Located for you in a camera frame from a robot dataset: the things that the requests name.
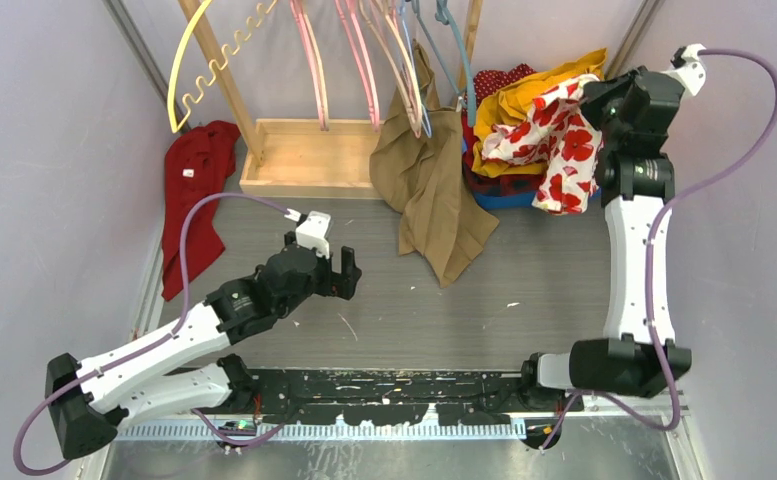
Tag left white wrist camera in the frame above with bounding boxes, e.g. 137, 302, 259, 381
284, 209, 332, 259

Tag white red floral garment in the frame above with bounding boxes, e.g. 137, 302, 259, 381
480, 73, 603, 215

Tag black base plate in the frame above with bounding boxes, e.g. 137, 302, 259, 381
216, 369, 566, 426

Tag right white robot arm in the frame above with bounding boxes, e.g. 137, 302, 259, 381
518, 60, 706, 411

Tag tan brown skirt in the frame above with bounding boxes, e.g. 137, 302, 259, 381
369, 42, 499, 288

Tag white slotted cable duct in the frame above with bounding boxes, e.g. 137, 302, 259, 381
117, 418, 526, 441

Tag wooden hanger rack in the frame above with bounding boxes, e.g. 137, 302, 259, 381
177, 0, 483, 201

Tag blue plastic bin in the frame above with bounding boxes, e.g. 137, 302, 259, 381
460, 132, 604, 212

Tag dark red garment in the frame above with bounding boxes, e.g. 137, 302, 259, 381
161, 121, 241, 301

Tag yellow garment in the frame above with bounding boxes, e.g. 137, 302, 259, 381
472, 48, 607, 178

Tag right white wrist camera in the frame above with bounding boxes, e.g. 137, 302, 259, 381
664, 43, 706, 99

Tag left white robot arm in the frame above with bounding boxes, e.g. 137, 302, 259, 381
46, 243, 362, 460

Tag teal blue wire hanger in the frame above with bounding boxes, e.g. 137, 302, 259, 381
410, 0, 479, 128

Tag red polka dot garment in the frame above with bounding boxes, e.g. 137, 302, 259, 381
473, 63, 536, 106

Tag light blue hanger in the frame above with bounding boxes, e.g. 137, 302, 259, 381
395, 1, 432, 138

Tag yellow wavy hanger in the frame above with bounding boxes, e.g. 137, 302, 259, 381
165, 1, 278, 133

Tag beige hanger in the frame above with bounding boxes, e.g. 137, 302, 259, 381
359, 1, 423, 138

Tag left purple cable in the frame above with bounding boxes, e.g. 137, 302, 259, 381
14, 192, 307, 478

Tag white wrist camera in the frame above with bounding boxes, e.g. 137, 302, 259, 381
664, 43, 706, 99
284, 209, 332, 259

